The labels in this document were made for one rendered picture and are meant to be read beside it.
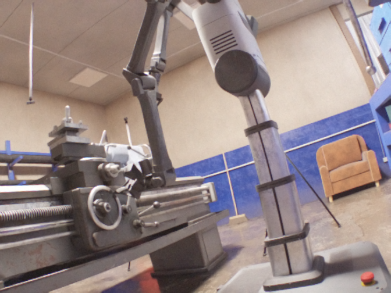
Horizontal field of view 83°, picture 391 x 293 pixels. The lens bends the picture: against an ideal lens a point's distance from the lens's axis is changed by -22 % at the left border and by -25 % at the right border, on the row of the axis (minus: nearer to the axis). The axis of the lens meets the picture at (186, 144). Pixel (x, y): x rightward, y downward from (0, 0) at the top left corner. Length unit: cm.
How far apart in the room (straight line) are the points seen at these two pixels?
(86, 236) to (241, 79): 91
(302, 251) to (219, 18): 85
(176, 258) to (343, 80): 415
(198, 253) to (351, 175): 270
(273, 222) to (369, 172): 349
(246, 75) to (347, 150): 381
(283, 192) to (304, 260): 25
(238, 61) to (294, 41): 460
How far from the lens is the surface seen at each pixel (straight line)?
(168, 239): 172
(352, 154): 465
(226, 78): 94
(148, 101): 106
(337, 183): 427
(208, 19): 105
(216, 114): 546
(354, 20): 60
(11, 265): 123
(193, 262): 242
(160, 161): 107
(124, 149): 211
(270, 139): 92
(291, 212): 91
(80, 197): 126
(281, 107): 515
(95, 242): 126
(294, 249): 93
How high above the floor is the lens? 64
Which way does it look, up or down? 11 degrees up
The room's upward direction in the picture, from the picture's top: 14 degrees counter-clockwise
